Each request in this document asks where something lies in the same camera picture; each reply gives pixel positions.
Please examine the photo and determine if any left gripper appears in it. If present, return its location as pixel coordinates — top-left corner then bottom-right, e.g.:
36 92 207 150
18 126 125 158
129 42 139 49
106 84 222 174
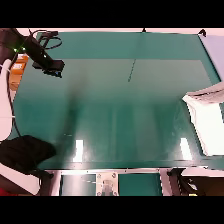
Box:
31 58 66 79

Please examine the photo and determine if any white garment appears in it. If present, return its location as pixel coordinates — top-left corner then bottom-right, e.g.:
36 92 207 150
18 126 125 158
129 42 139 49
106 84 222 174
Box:
181 81 224 158

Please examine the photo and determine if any orange box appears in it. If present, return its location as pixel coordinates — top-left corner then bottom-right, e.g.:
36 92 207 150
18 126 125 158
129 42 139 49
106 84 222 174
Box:
8 53 30 92

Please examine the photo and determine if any black garment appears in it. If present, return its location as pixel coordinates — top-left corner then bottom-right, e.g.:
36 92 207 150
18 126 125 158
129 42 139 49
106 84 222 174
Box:
0 134 57 175

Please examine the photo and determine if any black cable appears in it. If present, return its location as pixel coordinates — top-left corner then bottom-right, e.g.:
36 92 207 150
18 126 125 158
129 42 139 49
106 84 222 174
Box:
35 30 63 51

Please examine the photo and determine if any silver frame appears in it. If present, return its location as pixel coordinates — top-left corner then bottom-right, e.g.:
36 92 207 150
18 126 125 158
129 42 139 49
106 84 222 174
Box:
42 166 224 197

